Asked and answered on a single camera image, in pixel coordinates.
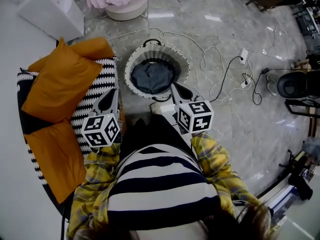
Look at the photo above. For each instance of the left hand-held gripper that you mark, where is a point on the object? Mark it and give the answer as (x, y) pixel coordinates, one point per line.
(100, 130)

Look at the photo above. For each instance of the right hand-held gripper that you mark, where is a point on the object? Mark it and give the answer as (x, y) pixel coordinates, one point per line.
(195, 116)

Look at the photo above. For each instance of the dark grey clothes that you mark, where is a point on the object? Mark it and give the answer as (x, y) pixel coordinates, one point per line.
(152, 77)

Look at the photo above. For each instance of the white woven laundry basket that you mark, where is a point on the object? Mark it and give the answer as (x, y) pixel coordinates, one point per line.
(160, 50)

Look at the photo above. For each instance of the person's right forearm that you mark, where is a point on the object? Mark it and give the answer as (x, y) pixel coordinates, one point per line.
(215, 159)

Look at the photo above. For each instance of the person's left forearm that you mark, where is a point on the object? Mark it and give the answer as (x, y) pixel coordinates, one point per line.
(100, 164)

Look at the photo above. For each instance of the black white patterned chair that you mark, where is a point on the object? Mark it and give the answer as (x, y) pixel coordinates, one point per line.
(100, 84)

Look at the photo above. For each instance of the person's white shoe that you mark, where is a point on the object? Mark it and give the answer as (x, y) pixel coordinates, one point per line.
(156, 107)

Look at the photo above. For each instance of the person's black trouser legs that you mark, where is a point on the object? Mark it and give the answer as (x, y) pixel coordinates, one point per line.
(157, 131)

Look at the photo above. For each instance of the large orange pillow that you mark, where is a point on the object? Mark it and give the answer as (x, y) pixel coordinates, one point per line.
(60, 84)

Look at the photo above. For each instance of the small white power strip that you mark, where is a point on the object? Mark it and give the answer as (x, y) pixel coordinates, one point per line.
(246, 84)

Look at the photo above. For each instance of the long white power strip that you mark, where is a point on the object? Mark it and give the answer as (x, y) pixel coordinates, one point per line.
(243, 56)

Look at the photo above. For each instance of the person's striped shirt torso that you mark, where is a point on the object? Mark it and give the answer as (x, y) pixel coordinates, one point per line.
(160, 184)

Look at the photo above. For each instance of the round cream stool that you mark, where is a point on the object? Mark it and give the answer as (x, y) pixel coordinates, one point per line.
(125, 13)

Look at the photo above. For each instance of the white cabinet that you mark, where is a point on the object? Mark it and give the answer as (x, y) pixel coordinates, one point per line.
(50, 11)

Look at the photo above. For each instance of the black office chair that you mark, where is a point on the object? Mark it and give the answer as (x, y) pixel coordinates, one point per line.
(297, 84)

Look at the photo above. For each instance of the black bag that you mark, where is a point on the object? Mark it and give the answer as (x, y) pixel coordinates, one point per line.
(301, 187)

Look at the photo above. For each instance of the black equipment rack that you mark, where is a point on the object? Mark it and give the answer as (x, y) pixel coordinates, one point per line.
(308, 14)

